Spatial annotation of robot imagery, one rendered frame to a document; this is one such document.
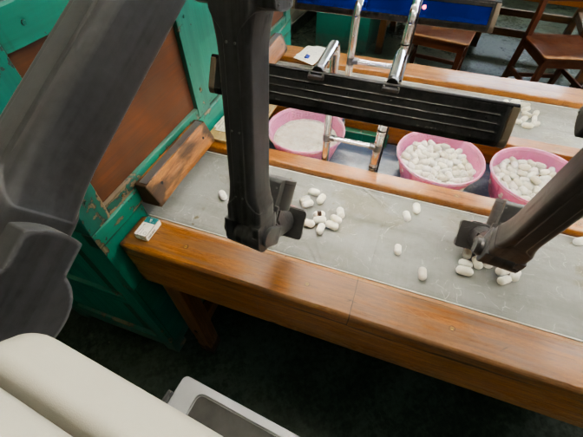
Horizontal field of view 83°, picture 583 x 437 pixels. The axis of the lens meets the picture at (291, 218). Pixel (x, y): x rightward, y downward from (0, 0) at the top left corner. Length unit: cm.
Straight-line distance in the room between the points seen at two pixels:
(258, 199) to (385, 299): 39
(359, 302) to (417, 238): 27
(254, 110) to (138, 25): 19
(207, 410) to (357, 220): 64
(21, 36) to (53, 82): 43
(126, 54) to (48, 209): 12
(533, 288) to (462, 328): 23
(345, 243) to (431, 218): 26
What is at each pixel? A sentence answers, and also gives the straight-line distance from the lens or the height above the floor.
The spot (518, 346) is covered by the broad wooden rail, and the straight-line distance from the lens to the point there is 84.
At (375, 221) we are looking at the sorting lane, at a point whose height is 74.
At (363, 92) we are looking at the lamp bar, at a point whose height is 109.
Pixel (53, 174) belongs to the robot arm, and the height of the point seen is 128.
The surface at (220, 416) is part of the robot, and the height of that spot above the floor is 104.
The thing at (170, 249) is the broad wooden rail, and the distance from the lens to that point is 86.
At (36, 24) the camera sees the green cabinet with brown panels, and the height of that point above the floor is 123.
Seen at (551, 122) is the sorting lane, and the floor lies 74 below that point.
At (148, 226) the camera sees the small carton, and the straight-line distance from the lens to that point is 90.
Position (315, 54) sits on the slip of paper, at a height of 77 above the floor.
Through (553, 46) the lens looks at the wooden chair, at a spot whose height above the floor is 46.
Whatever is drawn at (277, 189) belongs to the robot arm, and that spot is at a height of 101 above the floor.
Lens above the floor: 143
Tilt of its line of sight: 50 degrees down
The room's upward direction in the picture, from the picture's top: straight up
